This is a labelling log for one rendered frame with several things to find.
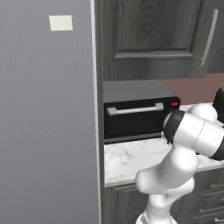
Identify dark wood base cupboard door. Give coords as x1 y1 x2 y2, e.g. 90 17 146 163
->
103 183 152 224

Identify black toaster oven door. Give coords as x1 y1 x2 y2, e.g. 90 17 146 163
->
103 99 172 140

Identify dark wood wall cupboard door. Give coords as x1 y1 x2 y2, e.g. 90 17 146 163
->
99 0 224 82

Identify black toaster oven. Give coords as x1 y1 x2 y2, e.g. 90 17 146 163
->
102 79 182 145

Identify pale yellow sticky note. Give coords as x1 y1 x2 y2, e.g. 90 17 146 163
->
48 14 74 32

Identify silver wall cupboard handle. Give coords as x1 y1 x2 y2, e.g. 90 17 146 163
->
199 9 220 67

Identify silver toaster oven door handle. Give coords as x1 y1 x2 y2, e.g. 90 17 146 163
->
106 101 165 116

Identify dark wood drawer front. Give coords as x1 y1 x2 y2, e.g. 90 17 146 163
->
180 187 224 218
191 167 224 194
176 210 224 224

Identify grey fridge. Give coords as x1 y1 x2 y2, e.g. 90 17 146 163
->
0 0 102 224

